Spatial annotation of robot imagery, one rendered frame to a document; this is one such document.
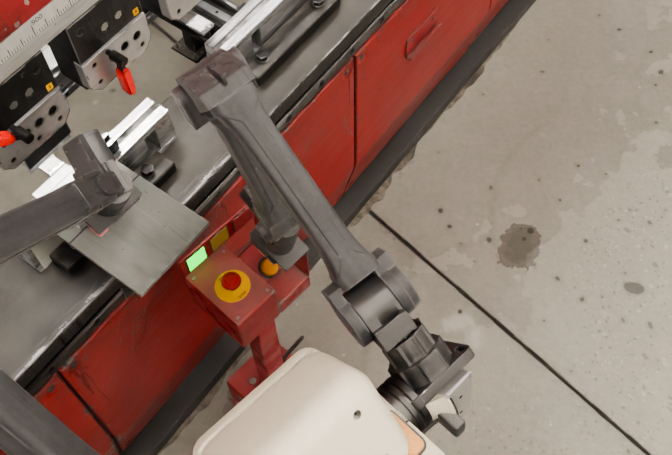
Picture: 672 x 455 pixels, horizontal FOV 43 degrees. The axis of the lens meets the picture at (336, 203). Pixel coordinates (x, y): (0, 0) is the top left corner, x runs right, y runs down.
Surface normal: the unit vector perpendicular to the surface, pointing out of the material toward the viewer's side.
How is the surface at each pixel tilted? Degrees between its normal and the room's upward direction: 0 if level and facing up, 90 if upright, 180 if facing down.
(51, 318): 0
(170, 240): 0
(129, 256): 0
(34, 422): 57
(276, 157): 39
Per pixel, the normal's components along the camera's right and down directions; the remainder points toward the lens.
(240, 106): 0.25, 0.12
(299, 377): -0.48, -0.80
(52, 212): 0.84, -0.44
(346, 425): 0.49, 0.10
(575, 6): -0.02, -0.52
